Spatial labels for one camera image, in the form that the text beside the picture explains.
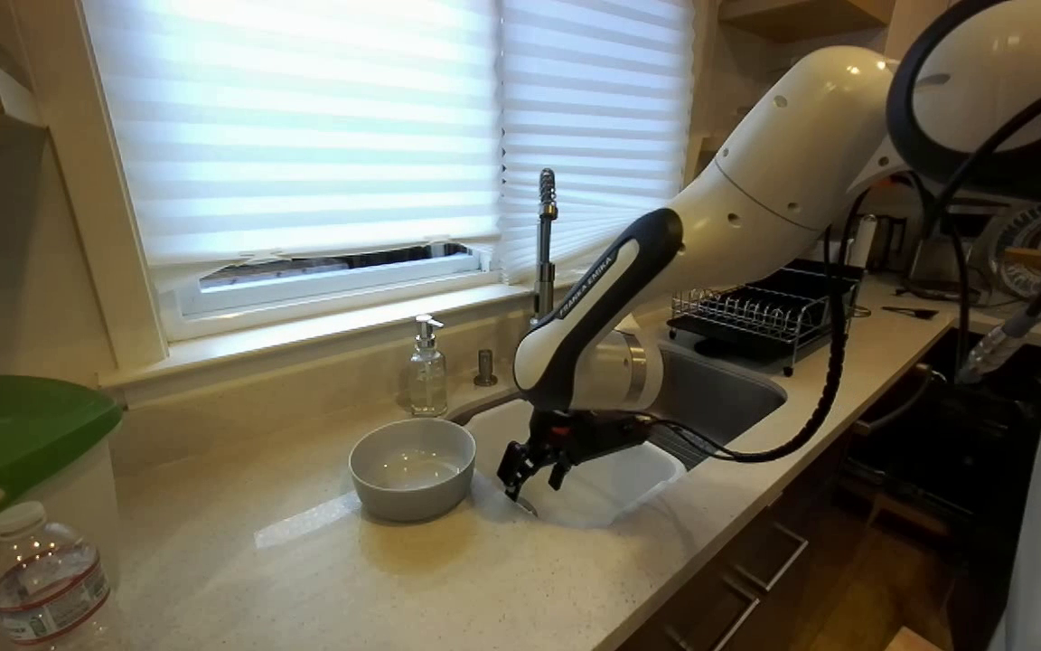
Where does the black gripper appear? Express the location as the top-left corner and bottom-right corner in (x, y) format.
(494, 405), (657, 502)

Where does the white plastic dish tub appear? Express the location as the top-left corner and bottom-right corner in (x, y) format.
(464, 393), (687, 527)

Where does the stainless steel sink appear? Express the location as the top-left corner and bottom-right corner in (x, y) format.
(446, 337), (793, 534)

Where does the black dish rack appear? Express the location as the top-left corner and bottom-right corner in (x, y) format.
(666, 258), (866, 381)

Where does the clear water bottle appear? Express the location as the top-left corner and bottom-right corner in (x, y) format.
(0, 499), (114, 651)

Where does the grey round bowl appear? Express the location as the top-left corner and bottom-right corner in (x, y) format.
(348, 416), (481, 525)

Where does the clear soap dispenser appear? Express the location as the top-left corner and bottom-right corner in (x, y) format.
(405, 311), (452, 421)

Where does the wooden cabinet drawer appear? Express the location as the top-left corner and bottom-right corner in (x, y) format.
(646, 569), (766, 651)
(718, 516), (814, 597)

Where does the chrome spring faucet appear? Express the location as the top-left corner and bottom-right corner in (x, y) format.
(529, 163), (563, 325)

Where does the narrow white window blind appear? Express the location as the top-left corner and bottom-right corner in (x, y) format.
(494, 0), (699, 281)

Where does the wide white window blind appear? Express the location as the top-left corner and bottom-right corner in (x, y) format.
(78, 0), (503, 275)

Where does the clear plastic container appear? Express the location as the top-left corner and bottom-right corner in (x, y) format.
(0, 440), (130, 651)

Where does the silver kitchen appliance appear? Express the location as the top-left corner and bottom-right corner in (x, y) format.
(905, 200), (1041, 305)

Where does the white window frame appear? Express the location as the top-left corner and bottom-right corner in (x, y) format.
(155, 239), (523, 344)

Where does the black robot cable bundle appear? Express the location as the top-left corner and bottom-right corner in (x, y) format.
(652, 176), (865, 467)

